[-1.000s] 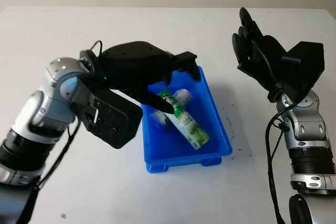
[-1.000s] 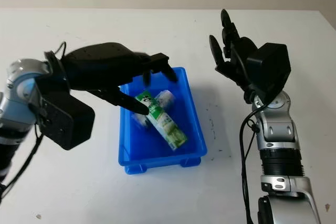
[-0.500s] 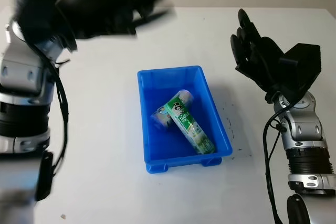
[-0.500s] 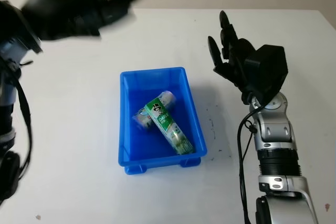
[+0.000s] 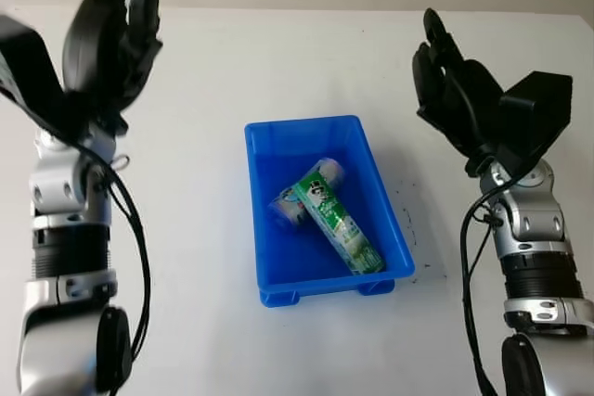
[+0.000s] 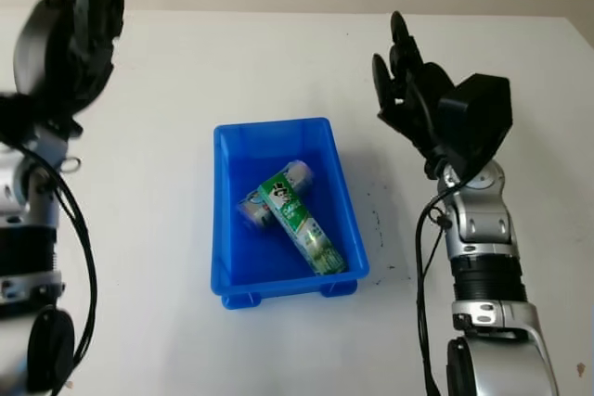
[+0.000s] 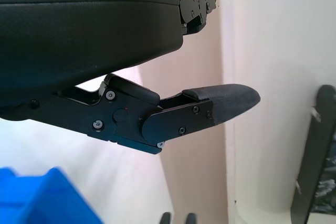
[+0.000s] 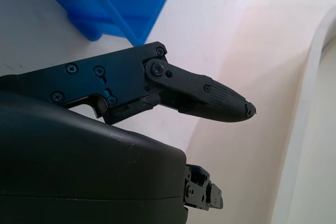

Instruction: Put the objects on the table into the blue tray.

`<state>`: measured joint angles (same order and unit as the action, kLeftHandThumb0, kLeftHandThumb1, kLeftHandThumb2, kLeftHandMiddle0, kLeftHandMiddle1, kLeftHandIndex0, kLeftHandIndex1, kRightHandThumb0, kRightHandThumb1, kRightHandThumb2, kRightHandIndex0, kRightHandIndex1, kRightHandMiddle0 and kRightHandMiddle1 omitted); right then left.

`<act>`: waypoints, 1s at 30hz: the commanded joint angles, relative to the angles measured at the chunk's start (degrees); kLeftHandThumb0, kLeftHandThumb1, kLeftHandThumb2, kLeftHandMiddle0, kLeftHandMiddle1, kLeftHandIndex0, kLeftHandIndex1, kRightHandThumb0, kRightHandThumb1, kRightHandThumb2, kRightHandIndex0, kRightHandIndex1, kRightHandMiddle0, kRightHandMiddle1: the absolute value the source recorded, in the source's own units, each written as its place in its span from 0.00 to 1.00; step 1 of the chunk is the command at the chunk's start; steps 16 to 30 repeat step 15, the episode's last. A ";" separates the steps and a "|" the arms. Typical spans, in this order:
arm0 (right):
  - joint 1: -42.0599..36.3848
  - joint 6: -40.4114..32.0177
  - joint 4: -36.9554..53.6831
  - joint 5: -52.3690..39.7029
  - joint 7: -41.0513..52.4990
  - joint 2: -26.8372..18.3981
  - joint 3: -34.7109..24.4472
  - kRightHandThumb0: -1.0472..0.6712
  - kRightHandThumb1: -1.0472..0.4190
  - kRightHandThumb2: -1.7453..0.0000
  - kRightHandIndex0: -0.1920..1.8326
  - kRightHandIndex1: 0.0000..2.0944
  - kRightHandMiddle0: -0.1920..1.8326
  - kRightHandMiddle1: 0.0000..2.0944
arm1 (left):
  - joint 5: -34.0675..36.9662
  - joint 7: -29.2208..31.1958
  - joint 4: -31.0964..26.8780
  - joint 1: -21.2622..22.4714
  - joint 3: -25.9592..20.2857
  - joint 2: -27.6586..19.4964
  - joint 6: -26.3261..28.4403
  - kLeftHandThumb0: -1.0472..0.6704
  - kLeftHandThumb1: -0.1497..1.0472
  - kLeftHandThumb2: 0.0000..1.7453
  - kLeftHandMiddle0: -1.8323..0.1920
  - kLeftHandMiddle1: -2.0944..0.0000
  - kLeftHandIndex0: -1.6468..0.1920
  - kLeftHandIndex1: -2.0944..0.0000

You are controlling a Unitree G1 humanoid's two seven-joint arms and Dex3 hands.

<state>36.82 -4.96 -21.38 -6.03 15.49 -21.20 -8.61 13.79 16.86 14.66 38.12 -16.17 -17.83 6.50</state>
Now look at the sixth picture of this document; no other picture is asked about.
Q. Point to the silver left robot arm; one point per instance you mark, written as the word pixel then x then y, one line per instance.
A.
pixel 28 238

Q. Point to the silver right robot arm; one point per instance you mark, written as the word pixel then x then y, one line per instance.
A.
pixel 487 238

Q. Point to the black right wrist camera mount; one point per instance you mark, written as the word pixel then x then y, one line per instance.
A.
pixel 478 113

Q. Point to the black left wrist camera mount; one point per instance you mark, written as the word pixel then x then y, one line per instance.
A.
pixel 16 118

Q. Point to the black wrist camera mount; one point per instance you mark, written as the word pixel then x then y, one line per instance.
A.
pixel 478 113
pixel 16 118

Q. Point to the blue plastic tray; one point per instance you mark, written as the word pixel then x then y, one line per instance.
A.
pixel 232 247

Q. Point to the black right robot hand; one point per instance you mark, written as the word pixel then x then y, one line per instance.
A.
pixel 417 99

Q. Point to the green toothpaste box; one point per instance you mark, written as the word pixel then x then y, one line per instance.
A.
pixel 301 224

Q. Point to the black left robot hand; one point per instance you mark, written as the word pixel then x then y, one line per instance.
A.
pixel 69 43

